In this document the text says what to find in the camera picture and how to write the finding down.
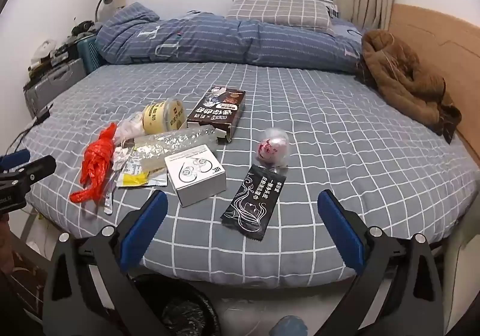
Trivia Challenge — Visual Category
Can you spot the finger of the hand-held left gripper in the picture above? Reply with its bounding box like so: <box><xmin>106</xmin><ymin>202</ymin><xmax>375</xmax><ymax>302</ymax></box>
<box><xmin>0</xmin><ymin>149</ymin><xmax>31</xmax><ymax>170</ymax></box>
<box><xmin>0</xmin><ymin>155</ymin><xmax>57</xmax><ymax>189</ymax></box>

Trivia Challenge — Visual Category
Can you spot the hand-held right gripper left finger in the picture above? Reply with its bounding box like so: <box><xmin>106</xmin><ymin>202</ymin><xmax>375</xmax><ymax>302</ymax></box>
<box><xmin>41</xmin><ymin>190</ymin><xmax>169</xmax><ymax>336</ymax></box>

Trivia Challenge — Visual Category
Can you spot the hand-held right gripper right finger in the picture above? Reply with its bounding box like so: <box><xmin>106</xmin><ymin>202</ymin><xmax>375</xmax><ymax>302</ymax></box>
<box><xmin>317</xmin><ymin>189</ymin><xmax>447</xmax><ymax>336</ymax></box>

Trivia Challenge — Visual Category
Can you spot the yellow white sachet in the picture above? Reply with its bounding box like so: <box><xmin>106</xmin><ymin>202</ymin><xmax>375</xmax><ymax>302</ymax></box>
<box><xmin>116</xmin><ymin>154</ymin><xmax>168</xmax><ymax>188</ymax></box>

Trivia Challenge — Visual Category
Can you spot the black wet wipe packet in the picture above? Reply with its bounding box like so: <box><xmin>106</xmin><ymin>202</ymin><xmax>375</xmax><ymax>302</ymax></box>
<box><xmin>219</xmin><ymin>164</ymin><xmax>287</xmax><ymax>242</ymax></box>

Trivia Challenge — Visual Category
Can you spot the black lined trash bin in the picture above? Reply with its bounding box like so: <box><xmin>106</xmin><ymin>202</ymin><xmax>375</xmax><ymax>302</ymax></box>
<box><xmin>131</xmin><ymin>274</ymin><xmax>222</xmax><ymax>336</ymax></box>

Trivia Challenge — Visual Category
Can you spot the white plastic bag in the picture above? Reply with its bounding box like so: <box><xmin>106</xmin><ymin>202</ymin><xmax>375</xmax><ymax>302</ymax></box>
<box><xmin>112</xmin><ymin>113</ymin><xmax>147</xmax><ymax>143</ymax></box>

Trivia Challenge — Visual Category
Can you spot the white strip packet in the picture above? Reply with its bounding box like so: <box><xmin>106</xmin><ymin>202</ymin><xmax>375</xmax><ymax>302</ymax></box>
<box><xmin>101</xmin><ymin>171</ymin><xmax>115</xmax><ymax>214</ymax></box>

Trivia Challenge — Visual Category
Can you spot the red plastic bag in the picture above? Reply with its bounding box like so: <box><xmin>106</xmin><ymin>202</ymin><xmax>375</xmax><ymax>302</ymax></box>
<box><xmin>69</xmin><ymin>123</ymin><xmax>119</xmax><ymax>205</ymax></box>

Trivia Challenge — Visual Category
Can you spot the white cardboard box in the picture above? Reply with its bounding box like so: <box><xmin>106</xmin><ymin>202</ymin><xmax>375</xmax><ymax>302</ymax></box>
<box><xmin>164</xmin><ymin>144</ymin><xmax>227</xmax><ymax>208</ymax></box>

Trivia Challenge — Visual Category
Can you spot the white tissue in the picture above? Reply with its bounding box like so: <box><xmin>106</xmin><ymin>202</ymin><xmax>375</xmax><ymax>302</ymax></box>
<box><xmin>111</xmin><ymin>146</ymin><xmax>132</xmax><ymax>171</ymax></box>

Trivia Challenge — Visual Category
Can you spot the clear plastic tray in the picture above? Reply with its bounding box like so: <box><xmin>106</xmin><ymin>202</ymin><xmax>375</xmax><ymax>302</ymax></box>
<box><xmin>131</xmin><ymin>125</ymin><xmax>220</xmax><ymax>173</ymax></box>

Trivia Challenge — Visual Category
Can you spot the grey suitcase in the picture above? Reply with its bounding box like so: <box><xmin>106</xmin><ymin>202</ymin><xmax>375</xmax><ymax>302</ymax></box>
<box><xmin>23</xmin><ymin>56</ymin><xmax>89</xmax><ymax>115</ymax></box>

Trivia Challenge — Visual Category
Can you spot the clear red printed wrapper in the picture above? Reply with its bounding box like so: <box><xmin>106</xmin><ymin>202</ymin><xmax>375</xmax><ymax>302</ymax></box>
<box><xmin>255</xmin><ymin>128</ymin><xmax>290</xmax><ymax>168</ymax></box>

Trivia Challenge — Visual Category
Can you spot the grey checked bed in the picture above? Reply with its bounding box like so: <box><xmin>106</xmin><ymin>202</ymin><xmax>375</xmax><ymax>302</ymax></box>
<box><xmin>11</xmin><ymin>60</ymin><xmax>475</xmax><ymax>295</ymax></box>

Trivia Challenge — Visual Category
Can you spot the blue slipper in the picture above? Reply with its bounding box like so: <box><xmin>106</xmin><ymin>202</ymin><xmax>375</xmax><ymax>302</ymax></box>
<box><xmin>272</xmin><ymin>315</ymin><xmax>308</xmax><ymax>336</ymax></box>

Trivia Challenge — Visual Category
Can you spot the yellow yogurt cup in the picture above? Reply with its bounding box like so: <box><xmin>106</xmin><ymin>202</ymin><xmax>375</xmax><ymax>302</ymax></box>
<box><xmin>142</xmin><ymin>98</ymin><xmax>188</xmax><ymax>136</ymax></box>

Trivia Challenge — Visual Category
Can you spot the white round object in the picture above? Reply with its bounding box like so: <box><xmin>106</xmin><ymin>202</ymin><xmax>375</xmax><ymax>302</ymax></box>
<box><xmin>33</xmin><ymin>39</ymin><xmax>57</xmax><ymax>61</ymax></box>

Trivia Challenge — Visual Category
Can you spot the teal plastic crate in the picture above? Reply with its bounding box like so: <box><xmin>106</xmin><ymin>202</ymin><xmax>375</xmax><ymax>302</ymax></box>
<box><xmin>77</xmin><ymin>36</ymin><xmax>102</xmax><ymax>72</ymax></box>

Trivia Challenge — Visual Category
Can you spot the brown cookie box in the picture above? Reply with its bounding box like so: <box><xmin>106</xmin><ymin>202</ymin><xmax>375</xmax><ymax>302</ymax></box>
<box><xmin>186</xmin><ymin>86</ymin><xmax>246</xmax><ymax>144</ymax></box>

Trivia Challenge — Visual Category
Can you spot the dark clutter pile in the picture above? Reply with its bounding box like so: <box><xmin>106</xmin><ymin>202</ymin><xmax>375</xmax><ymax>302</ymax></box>
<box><xmin>71</xmin><ymin>21</ymin><xmax>94</xmax><ymax>36</ymax></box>

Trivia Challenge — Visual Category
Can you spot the brown coat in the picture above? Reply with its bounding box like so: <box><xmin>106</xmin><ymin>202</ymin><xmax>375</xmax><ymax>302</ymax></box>
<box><xmin>356</xmin><ymin>29</ymin><xmax>463</xmax><ymax>143</ymax></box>

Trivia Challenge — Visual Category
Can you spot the blue striped quilt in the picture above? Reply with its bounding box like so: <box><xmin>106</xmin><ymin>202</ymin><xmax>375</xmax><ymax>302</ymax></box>
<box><xmin>95</xmin><ymin>2</ymin><xmax>370</xmax><ymax>76</ymax></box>

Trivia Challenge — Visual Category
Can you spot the grey checked pillow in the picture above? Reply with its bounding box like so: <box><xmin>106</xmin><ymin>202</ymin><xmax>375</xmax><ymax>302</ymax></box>
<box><xmin>225</xmin><ymin>0</ymin><xmax>334</xmax><ymax>34</ymax></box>

